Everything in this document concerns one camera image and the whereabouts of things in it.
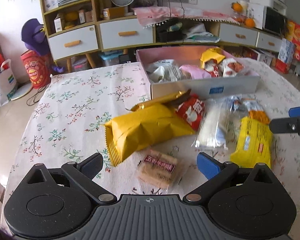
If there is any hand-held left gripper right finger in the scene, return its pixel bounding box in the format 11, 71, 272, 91
184, 152, 278, 204

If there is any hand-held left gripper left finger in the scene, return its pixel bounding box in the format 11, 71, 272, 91
22, 152, 117, 204

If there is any small orange snack packet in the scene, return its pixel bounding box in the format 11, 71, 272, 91
247, 100, 270, 125

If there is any clear long white-bar packet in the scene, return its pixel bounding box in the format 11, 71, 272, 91
195, 98, 232, 150

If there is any brown-label cake packet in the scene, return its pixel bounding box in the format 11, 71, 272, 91
136, 149, 183, 188

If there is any red snack packet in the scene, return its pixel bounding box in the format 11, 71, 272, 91
205, 61, 222, 78
175, 94, 206, 132

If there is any pink-lined cardboard box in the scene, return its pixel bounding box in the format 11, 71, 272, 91
136, 45, 260, 100

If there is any large yellow snack packet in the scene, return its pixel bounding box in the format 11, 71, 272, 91
104, 103, 196, 167

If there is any white nut packet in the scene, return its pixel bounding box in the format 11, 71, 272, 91
220, 58, 245, 77

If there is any gold bar packet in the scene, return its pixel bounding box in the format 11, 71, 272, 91
125, 89, 192, 112

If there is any pink snack packet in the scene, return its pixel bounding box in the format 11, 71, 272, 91
179, 64, 212, 80

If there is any white black-text packet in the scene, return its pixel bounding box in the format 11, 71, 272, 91
150, 64, 189, 83

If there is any small red box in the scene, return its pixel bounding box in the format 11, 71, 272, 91
274, 58, 291, 75

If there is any blue white carton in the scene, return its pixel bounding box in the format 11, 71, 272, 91
277, 38, 296, 67

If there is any white printed box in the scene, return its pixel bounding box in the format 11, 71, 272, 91
254, 48, 276, 66

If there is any large red gift box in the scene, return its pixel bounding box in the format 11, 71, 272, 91
286, 19, 300, 62

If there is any white drawer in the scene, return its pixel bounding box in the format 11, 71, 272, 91
257, 32, 283, 53
48, 26, 99, 60
219, 23, 258, 47
99, 19, 154, 50

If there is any black white microwave oven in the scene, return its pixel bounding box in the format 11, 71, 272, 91
262, 5, 288, 37

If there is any clear plastic storage bin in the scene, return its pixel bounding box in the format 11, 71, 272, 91
70, 56, 90, 72

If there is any white round floor base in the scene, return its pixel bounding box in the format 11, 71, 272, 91
10, 82, 33, 102

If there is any blue-lid plastic storage bin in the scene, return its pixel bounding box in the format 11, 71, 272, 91
98, 51, 123, 67

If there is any red printed bucket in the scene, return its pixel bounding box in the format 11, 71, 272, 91
20, 50, 52, 90

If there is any wooden low cabinet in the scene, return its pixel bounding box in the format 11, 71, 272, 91
154, 17, 284, 53

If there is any white paper shopping bag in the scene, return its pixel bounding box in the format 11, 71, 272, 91
0, 59, 18, 107

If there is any white teal cloth pile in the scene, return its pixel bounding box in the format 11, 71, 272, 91
183, 24, 221, 43

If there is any black basket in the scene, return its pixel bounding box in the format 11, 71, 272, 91
155, 20, 185, 43

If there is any purple plush toy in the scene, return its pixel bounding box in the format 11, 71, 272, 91
21, 18, 52, 56

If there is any small brown box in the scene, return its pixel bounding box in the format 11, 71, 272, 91
77, 9, 93, 23

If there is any yellow shelf object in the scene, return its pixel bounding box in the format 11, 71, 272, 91
64, 11, 78, 28

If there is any wooden shelf cabinet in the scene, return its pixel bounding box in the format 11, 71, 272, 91
39, 0, 155, 68

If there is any pink floral cloth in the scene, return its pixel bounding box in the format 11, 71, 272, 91
133, 6, 240, 28

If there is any white shelf box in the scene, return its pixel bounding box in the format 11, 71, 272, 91
42, 0, 59, 11

